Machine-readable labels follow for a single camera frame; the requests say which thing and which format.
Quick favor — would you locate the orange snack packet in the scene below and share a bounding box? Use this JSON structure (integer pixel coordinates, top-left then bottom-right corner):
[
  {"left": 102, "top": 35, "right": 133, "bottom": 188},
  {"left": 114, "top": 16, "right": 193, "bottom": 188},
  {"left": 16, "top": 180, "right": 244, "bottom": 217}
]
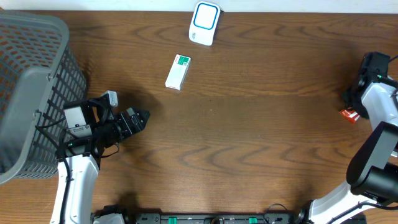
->
[{"left": 339, "top": 109, "right": 361, "bottom": 124}]

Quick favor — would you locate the white Panadol medicine box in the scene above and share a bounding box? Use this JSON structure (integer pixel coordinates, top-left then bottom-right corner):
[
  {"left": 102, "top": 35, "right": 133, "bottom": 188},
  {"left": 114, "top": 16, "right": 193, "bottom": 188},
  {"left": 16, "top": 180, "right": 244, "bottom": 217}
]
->
[{"left": 165, "top": 54, "right": 191, "bottom": 90}]

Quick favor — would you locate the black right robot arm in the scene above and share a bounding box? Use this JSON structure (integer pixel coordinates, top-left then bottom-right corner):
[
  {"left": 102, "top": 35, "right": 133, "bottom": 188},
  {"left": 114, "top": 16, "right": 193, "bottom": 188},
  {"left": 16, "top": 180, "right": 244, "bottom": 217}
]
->
[{"left": 295, "top": 52, "right": 397, "bottom": 224}]

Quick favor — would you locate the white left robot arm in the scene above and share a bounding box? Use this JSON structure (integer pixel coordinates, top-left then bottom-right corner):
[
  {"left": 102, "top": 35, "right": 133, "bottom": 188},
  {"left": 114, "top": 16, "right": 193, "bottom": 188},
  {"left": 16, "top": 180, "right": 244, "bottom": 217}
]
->
[{"left": 50, "top": 96, "right": 150, "bottom": 223}]

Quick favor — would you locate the white barcode scanner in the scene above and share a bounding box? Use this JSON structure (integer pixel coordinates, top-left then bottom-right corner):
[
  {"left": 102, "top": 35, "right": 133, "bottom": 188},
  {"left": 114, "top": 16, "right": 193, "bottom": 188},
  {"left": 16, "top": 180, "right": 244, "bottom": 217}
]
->
[{"left": 188, "top": 1, "right": 221, "bottom": 46}]

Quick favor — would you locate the grey plastic basket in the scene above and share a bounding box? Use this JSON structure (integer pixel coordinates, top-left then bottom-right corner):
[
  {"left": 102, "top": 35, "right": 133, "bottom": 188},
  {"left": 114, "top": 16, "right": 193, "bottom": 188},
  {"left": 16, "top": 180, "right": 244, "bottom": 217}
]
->
[{"left": 1, "top": 11, "right": 87, "bottom": 184}]

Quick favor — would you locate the black left camera cable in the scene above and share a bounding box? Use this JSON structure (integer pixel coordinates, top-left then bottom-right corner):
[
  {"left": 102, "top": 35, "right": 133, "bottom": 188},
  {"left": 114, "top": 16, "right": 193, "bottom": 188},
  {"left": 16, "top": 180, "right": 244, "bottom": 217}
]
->
[{"left": 36, "top": 116, "right": 68, "bottom": 150}]

